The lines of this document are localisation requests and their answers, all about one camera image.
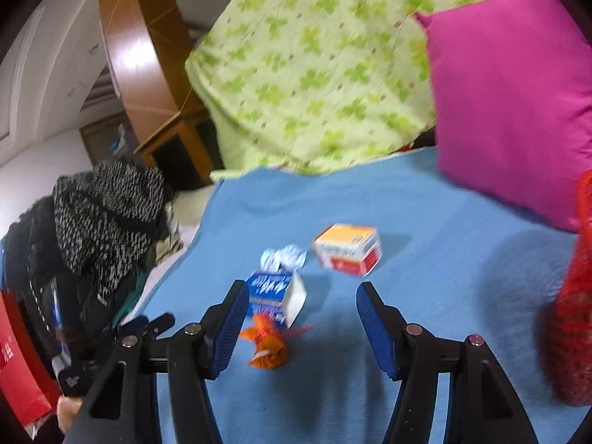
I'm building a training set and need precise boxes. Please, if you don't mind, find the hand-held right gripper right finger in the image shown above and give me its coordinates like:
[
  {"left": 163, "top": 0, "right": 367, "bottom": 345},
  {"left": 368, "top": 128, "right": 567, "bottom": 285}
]
[{"left": 356, "top": 281, "right": 539, "bottom": 444}]

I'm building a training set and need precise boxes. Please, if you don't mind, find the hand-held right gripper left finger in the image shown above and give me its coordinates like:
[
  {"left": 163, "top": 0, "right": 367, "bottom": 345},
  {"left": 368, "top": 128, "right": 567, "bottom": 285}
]
[{"left": 62, "top": 280, "right": 250, "bottom": 444}]

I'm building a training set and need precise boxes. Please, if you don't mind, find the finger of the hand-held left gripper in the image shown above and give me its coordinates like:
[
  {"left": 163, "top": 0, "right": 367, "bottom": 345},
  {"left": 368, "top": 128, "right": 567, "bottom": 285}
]
[{"left": 115, "top": 313, "right": 176, "bottom": 340}]

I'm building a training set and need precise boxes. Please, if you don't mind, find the orange wrapper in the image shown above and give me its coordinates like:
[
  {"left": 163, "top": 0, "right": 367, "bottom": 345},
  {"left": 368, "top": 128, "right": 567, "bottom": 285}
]
[{"left": 239, "top": 312, "right": 315, "bottom": 371}]

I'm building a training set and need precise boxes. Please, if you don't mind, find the blue and white carton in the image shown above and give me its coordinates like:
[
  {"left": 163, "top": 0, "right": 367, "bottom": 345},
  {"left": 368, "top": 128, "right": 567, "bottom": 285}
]
[{"left": 245, "top": 270, "right": 308, "bottom": 329}]

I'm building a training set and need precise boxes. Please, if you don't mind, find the orange and white box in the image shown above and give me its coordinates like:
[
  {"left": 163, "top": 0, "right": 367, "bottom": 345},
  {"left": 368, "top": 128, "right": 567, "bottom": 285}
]
[{"left": 312, "top": 223, "right": 384, "bottom": 277}]

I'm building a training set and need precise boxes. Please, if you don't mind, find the white blue tissue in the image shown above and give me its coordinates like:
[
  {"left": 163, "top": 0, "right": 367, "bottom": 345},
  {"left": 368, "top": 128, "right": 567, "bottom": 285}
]
[{"left": 260, "top": 244, "right": 308, "bottom": 273}]

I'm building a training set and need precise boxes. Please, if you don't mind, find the red mesh basket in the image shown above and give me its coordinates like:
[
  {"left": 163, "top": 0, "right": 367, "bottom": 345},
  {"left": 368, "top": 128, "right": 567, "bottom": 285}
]
[{"left": 546, "top": 171, "right": 592, "bottom": 408}]

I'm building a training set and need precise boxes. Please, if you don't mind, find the person's left hand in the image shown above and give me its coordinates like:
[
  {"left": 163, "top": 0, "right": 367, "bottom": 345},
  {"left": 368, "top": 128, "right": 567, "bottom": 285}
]
[{"left": 56, "top": 395, "right": 86, "bottom": 432}]

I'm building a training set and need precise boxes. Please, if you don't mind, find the red paper bag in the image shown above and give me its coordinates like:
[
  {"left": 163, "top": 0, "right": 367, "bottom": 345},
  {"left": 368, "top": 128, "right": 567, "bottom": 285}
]
[{"left": 0, "top": 289, "right": 54, "bottom": 426}]

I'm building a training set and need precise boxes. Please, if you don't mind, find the blue blanket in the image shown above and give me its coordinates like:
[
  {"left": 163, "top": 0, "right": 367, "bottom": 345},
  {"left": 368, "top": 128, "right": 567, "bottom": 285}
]
[{"left": 111, "top": 148, "right": 592, "bottom": 444}]

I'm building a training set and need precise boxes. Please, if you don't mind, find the black white spotted garment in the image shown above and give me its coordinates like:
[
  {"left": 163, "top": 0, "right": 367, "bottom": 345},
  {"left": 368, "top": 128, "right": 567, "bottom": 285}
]
[{"left": 53, "top": 159, "right": 167, "bottom": 306}]

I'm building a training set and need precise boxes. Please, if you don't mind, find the black jacket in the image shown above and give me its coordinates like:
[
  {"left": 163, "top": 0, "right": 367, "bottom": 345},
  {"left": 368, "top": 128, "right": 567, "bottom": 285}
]
[{"left": 4, "top": 194, "right": 139, "bottom": 347}]

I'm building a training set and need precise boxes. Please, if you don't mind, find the brown wooden cabinet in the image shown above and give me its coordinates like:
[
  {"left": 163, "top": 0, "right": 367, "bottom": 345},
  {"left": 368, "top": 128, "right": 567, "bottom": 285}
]
[{"left": 81, "top": 118, "right": 139, "bottom": 167}]

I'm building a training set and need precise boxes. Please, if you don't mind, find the pink pillow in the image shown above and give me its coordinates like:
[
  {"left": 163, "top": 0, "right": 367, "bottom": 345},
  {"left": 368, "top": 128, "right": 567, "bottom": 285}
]
[{"left": 414, "top": 0, "right": 592, "bottom": 234}]

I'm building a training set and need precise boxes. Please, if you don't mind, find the green clover print quilt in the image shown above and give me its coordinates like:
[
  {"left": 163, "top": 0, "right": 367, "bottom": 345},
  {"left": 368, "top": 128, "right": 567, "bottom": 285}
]
[{"left": 185, "top": 0, "right": 528, "bottom": 176}]

